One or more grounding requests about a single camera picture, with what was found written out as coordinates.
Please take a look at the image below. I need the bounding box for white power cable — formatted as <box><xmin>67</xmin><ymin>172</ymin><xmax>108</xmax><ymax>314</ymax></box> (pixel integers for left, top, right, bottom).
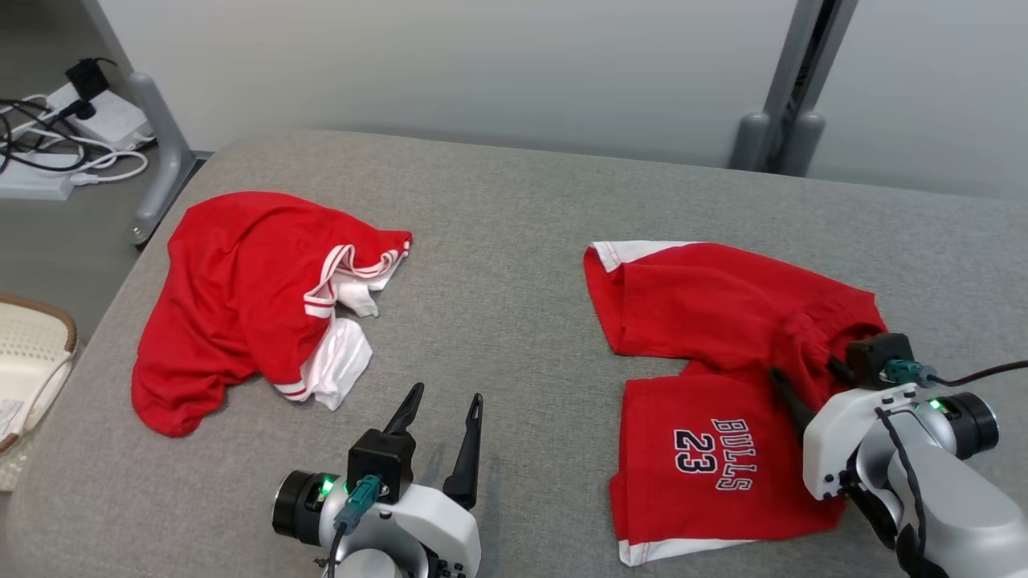
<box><xmin>16</xmin><ymin>127</ymin><xmax>150</xmax><ymax>187</ymax></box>

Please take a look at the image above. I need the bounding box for black floor cable bundle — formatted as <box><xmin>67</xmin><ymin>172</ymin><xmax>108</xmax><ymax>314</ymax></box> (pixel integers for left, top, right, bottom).
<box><xmin>0</xmin><ymin>96</ymin><xmax>91</xmax><ymax>174</ymax></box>

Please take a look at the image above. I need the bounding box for grey partition post rounded foot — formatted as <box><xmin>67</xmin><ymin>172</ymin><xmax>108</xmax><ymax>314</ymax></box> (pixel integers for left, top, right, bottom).
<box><xmin>80</xmin><ymin>0</ymin><xmax>198</xmax><ymax>246</ymax></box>

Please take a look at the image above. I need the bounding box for black power adapter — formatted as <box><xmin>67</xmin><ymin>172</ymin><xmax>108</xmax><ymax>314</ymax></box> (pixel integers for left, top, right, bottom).
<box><xmin>64</xmin><ymin>58</ymin><xmax>118</xmax><ymax>121</ymax></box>

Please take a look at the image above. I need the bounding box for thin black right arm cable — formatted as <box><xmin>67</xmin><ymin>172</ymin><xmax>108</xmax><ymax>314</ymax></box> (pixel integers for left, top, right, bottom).
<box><xmin>874</xmin><ymin>406</ymin><xmax>929</xmax><ymax>556</ymax></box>

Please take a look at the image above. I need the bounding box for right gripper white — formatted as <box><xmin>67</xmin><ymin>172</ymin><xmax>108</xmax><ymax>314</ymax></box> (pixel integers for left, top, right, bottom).
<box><xmin>769</xmin><ymin>357</ymin><xmax>948</xmax><ymax>503</ymax></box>

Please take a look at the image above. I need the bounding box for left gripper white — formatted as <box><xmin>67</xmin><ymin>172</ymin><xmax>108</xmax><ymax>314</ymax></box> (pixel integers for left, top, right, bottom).
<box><xmin>321</xmin><ymin>383</ymin><xmax>484</xmax><ymax>578</ymax></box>

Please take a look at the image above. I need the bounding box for red Bulls 23 jersey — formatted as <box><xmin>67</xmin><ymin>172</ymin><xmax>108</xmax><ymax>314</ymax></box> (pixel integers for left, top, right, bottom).
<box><xmin>131</xmin><ymin>191</ymin><xmax>414</xmax><ymax>438</ymax></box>

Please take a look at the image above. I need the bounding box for white flat box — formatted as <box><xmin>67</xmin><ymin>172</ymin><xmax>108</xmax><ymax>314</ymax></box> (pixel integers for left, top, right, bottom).
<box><xmin>0</xmin><ymin>153</ymin><xmax>75</xmax><ymax>201</ymax></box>

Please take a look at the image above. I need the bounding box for right camera cable teal plug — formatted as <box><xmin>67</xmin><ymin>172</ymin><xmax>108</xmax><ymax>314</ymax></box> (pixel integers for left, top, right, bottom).
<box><xmin>882</xmin><ymin>360</ymin><xmax>1028</xmax><ymax>389</ymax></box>

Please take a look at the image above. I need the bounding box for white laundry basket brown rim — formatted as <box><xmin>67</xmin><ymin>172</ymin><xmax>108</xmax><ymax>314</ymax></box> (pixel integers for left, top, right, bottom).
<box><xmin>0</xmin><ymin>293</ymin><xmax>80</xmax><ymax>492</ymax></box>

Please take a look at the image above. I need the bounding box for red shorts white trim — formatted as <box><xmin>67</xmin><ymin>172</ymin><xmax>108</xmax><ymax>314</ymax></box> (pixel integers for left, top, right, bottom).
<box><xmin>584</xmin><ymin>240</ymin><xmax>889</xmax><ymax>568</ymax></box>

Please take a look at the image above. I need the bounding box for white power strip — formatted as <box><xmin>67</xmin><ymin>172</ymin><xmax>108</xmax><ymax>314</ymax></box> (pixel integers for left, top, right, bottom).
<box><xmin>44</xmin><ymin>80</ymin><xmax>153</xmax><ymax>149</ymax></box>

